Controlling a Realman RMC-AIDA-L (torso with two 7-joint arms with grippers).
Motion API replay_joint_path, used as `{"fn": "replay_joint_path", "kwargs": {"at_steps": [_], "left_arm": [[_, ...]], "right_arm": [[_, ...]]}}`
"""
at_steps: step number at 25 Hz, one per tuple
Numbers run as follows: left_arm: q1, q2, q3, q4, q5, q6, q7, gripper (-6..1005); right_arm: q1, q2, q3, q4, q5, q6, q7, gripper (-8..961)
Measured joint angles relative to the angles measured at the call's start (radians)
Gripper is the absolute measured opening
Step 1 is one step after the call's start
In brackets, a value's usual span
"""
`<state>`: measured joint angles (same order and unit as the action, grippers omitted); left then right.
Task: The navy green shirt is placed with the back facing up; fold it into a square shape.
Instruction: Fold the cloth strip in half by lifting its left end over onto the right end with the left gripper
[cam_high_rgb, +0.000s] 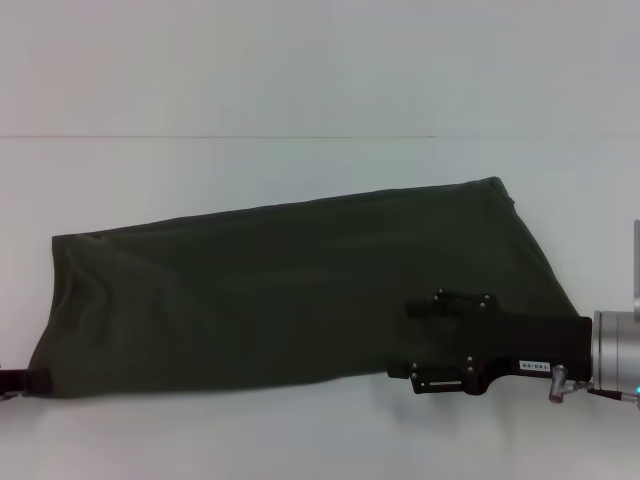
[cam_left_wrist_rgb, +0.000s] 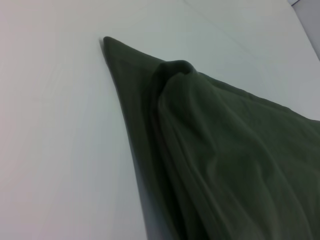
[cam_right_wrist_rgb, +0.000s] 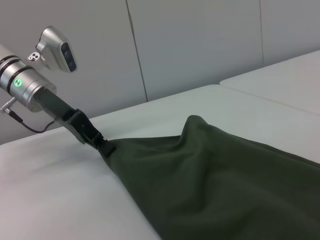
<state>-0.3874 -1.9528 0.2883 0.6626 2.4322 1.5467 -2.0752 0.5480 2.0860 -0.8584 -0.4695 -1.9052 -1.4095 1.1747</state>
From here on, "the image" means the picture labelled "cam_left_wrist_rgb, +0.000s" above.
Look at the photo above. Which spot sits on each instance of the dark green t-shirt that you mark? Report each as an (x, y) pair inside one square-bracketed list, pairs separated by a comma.
[(225, 162)]

